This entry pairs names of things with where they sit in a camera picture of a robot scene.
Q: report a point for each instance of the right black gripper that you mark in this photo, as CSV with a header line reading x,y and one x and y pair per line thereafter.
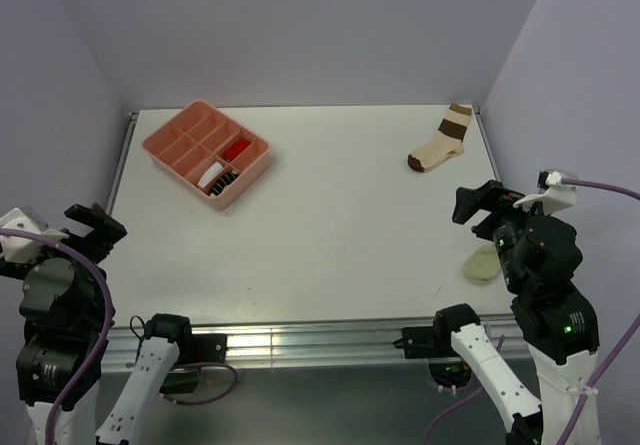
x,y
491,195

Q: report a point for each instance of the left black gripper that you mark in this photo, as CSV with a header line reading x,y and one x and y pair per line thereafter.
x,y
98,239

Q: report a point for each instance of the beige reindeer sock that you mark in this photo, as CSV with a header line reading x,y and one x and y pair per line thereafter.
x,y
235,149

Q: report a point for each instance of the pink compartment organizer tray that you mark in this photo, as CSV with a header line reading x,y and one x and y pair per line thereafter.
x,y
187,144

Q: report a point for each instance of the cream brown striped sock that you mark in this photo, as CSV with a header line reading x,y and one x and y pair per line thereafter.
x,y
446,142

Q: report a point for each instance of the black white striped ankle sock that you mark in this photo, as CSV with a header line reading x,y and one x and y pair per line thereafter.
x,y
222,182

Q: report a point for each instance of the white sock with black stripes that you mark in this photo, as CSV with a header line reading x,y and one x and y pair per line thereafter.
x,y
209,174

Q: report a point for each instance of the aluminium table front rail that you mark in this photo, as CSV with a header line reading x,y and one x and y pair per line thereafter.
x,y
327,344

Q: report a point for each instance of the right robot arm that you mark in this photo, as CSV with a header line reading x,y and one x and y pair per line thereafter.
x,y
561,333

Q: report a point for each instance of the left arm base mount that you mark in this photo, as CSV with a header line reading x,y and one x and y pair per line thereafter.
x,y
209,348

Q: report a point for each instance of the pale green ankle sock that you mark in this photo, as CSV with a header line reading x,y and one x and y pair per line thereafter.
x,y
482,266

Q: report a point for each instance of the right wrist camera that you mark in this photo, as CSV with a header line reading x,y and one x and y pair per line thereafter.
x,y
554,194

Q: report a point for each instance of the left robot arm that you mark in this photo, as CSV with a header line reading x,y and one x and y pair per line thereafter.
x,y
68,312

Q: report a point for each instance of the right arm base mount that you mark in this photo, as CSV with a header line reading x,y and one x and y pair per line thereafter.
x,y
448,371

